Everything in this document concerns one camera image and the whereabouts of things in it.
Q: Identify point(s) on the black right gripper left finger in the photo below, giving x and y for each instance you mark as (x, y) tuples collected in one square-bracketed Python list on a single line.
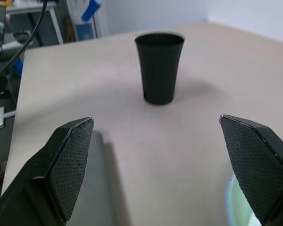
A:
[(49, 179)]

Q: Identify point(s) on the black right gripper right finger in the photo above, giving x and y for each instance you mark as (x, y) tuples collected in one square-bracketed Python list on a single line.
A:
[(257, 164)]

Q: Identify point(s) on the black cup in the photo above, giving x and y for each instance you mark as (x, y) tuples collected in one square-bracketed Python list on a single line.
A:
[(159, 70)]

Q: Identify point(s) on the light green plate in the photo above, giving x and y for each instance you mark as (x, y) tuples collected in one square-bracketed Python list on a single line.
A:
[(235, 207)]

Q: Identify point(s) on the white power adapter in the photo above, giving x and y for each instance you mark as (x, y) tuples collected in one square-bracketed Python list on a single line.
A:
[(0, 117)]

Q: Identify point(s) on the blue tape strip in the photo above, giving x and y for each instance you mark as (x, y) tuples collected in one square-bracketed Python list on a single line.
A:
[(90, 9)]

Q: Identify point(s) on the white desk frame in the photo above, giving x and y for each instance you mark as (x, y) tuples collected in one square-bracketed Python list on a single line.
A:
[(54, 18)]

